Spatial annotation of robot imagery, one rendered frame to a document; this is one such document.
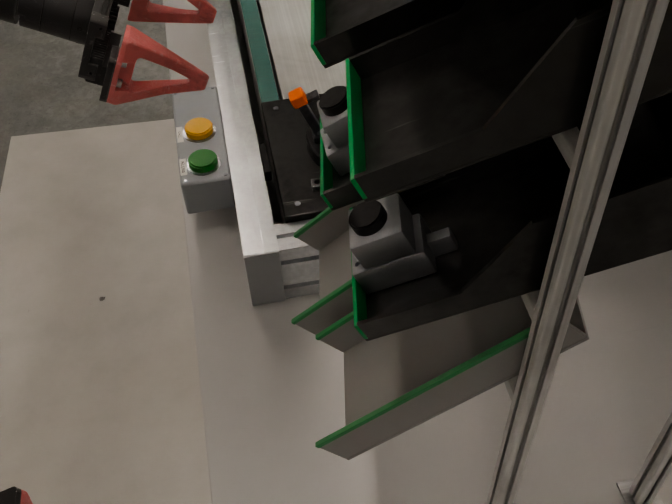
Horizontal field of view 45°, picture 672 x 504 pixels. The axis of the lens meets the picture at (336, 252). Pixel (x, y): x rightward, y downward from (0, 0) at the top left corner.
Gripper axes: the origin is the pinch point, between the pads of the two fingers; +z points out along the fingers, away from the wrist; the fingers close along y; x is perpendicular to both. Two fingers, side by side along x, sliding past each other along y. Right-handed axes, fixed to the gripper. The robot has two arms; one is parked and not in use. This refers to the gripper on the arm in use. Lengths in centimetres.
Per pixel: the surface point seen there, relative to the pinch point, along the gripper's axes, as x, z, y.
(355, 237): 1.0, 14.1, -17.0
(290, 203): 30.2, 18.9, 14.9
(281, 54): 36, 19, 55
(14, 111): 161, -34, 158
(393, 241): -0.7, 16.6, -18.0
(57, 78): 157, -24, 176
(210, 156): 34.7, 8.7, 24.4
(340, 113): 0.6, 13.2, -2.7
